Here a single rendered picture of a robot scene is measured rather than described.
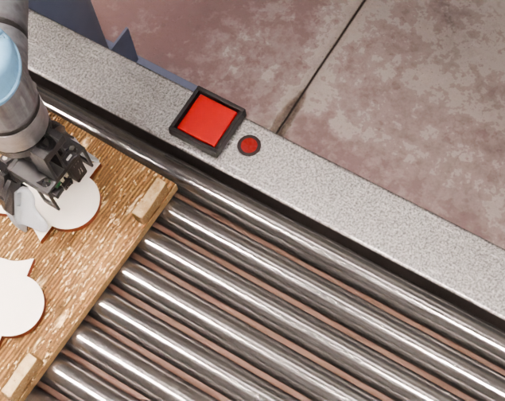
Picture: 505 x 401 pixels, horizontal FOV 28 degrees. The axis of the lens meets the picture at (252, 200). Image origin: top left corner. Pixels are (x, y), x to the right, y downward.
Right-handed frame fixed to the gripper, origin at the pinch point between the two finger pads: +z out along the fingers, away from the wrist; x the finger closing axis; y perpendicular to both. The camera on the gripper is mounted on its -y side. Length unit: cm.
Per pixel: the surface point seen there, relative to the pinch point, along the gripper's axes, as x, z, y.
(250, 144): 20.1, 2.5, 18.2
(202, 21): 78, 94, -42
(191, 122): 18.1, 1.2, 10.0
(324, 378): -1.7, 2.1, 43.0
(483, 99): 94, 94, 28
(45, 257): -7.6, 0.5, 5.3
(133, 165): 8.8, 0.5, 7.3
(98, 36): 45, 57, -41
